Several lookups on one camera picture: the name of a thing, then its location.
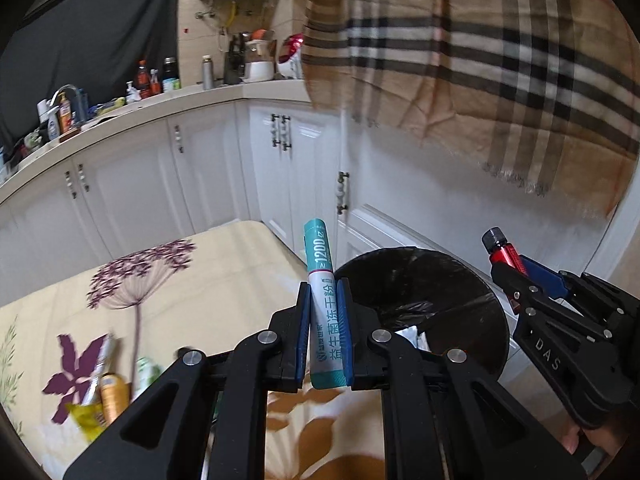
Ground dark sauce bottle red cap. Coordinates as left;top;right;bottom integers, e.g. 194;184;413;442
136;61;152;100

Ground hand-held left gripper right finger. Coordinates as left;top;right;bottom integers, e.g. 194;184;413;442
337;280;586;480

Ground beige plaid cloth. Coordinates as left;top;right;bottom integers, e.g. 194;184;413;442
302;0;640;221

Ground chrome faucet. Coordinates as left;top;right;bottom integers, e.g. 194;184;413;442
52;85;86;126

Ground white countertop appliance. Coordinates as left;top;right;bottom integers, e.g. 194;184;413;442
243;30;277;82

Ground white and blue detergent bottle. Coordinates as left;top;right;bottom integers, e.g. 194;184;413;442
37;100;62;141

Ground orange dish soap bottle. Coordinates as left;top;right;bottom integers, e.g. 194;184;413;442
57;95;73;135

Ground black knife block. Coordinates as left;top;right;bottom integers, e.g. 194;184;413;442
223;34;246;86

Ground black trash bin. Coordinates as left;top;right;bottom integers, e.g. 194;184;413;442
334;246;511;396

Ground person's right hand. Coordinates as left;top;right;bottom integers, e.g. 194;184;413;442
560;410;631;461

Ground green and white packet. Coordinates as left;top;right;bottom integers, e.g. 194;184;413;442
131;356;163;403

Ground red and white rice cooker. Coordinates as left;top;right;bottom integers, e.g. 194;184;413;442
277;34;306;80

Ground orange bottle with black cap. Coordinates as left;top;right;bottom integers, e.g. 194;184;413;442
100;374;132;426

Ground white base cabinets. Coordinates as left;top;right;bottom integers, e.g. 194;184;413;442
0;95;361;306

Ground white panelled door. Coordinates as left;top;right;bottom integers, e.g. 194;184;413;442
335;110;626;341

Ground red bottle with black cap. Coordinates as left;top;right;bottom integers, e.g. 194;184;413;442
481;227;528;276

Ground teal and white stick tube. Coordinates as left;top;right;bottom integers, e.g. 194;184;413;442
303;218;351;390

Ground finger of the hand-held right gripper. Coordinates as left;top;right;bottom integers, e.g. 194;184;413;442
490;262;541;317
520;255;581;301

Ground black curtain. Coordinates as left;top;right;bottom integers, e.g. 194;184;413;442
0;0;183;146

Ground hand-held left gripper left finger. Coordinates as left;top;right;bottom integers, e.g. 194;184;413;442
62;282;311;480

